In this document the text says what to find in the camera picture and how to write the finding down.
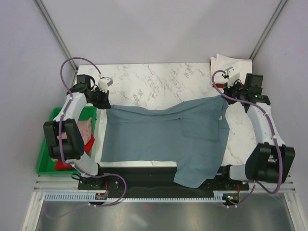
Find blue-grey t-shirt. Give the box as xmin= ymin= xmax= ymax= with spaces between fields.
xmin=101 ymin=96 xmax=230 ymax=188

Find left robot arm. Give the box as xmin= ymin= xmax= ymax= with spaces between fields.
xmin=43 ymin=74 xmax=113 ymax=189

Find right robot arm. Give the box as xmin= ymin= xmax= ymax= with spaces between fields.
xmin=220 ymin=74 xmax=295 ymax=190

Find red item under white shirt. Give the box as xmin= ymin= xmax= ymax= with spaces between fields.
xmin=213 ymin=83 xmax=225 ymax=89

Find white folded t-shirt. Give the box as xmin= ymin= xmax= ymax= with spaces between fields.
xmin=210 ymin=54 xmax=253 ymax=83

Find pink folded t-shirt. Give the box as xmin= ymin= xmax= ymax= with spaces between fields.
xmin=51 ymin=116 xmax=95 ymax=162

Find red folded t-shirt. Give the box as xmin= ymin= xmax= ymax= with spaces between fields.
xmin=54 ymin=134 xmax=95 ymax=171

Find green plastic bin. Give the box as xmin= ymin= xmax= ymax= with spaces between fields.
xmin=37 ymin=106 xmax=97 ymax=175

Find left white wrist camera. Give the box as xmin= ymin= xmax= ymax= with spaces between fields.
xmin=98 ymin=77 xmax=113 ymax=93

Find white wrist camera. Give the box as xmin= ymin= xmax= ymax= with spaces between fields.
xmin=98 ymin=77 xmax=113 ymax=93
xmin=222 ymin=66 xmax=240 ymax=88

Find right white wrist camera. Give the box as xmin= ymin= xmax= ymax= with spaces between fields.
xmin=222 ymin=66 xmax=240 ymax=88

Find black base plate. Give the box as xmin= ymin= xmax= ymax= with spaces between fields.
xmin=72 ymin=167 xmax=249 ymax=198

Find right aluminium frame post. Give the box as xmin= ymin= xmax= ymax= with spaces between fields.
xmin=249 ymin=0 xmax=289 ymax=61

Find aluminium frame post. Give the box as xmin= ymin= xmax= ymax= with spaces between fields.
xmin=33 ymin=0 xmax=73 ymax=59
xmin=249 ymin=0 xmax=289 ymax=61

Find white slotted cable duct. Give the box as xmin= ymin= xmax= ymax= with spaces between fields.
xmin=44 ymin=192 xmax=238 ymax=203

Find left aluminium frame post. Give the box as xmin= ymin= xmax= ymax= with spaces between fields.
xmin=33 ymin=0 xmax=73 ymax=59

